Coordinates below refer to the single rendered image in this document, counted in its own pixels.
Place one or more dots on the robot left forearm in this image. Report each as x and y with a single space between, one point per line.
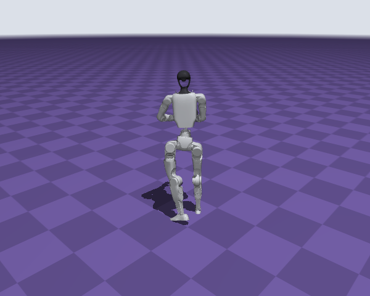
169 117

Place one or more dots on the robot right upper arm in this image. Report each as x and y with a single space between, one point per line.
202 107

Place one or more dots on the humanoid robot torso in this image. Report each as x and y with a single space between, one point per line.
185 114

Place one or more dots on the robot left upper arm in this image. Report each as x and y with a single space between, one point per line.
163 108

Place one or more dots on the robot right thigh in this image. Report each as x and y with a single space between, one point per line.
197 161

